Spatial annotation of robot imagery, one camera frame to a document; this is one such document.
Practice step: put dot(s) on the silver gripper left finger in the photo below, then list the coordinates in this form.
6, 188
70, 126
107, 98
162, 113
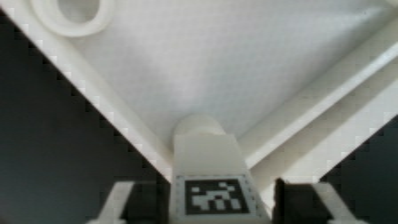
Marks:
114, 205

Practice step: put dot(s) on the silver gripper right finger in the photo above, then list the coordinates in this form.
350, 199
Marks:
310, 204

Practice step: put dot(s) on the white desk top tray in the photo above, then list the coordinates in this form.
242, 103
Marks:
169, 57

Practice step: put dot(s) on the white front barrier wall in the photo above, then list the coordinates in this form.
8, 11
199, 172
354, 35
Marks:
320, 145

